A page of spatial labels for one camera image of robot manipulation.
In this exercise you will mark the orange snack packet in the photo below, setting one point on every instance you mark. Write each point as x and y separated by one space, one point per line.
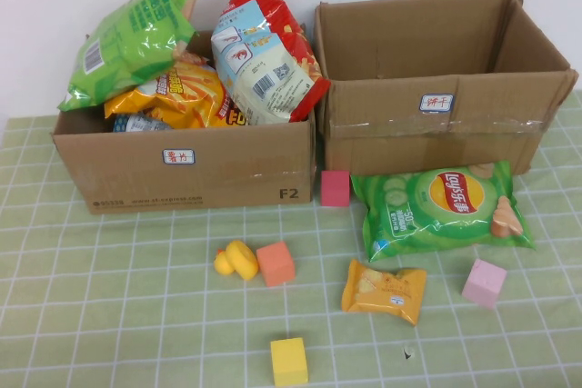
386 292

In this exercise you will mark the yellow foam cube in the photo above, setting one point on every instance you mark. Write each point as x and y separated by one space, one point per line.
288 361

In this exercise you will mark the green chips bag with barcode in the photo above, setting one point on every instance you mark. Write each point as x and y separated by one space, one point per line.
132 42

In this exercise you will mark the yellow fries snack bag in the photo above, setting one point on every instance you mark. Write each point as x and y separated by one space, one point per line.
182 97

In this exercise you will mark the blue white dotted snack bag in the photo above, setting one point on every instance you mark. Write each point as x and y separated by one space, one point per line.
141 123

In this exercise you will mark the magenta foam cube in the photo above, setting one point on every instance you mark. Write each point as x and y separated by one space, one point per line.
335 189

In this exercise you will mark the cardboard box with F2 print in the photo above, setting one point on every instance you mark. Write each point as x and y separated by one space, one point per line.
204 183

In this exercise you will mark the orange foam cube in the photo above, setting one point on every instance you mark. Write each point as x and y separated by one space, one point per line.
275 265

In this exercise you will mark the red shrimp chips bag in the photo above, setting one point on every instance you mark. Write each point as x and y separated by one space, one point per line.
273 70

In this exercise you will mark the yellow rubber duck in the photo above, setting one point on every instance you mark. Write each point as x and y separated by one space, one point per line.
238 261

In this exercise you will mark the white label with red writing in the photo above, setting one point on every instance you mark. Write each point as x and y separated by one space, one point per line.
178 157
436 103

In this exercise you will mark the green cucumber Lay's chips bag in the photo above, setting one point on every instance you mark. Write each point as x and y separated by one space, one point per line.
423 224

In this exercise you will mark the green checkered tablecloth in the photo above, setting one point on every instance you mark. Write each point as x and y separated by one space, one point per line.
136 292

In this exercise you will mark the cardboard box with clear tape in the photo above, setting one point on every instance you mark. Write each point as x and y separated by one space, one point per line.
500 102

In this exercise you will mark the light pink foam cube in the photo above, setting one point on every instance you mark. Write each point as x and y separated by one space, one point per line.
484 283

